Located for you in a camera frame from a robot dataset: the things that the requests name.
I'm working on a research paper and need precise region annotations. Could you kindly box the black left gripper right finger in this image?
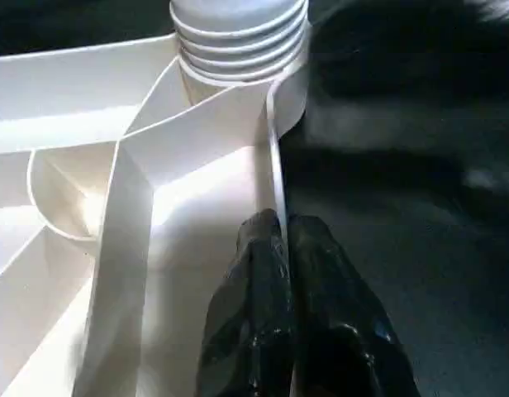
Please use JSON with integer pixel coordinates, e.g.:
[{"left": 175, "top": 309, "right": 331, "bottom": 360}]
[{"left": 286, "top": 213, "right": 422, "bottom": 397}]

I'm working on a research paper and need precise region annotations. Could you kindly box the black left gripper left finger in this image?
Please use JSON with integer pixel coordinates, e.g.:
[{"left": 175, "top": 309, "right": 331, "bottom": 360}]
[{"left": 194, "top": 208, "right": 293, "bottom": 397}]

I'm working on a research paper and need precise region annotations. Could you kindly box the white plastic table top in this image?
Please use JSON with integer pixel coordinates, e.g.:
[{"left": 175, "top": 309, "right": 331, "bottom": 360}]
[{"left": 0, "top": 21, "right": 313, "bottom": 397}]

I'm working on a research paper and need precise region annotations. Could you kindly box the white plastic table leg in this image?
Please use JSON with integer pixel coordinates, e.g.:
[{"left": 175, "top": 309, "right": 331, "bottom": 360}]
[{"left": 169, "top": 0, "right": 310, "bottom": 85}]

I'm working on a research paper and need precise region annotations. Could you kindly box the black work mat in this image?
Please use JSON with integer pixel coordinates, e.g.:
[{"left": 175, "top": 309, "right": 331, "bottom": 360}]
[{"left": 0, "top": 0, "right": 509, "bottom": 397}]

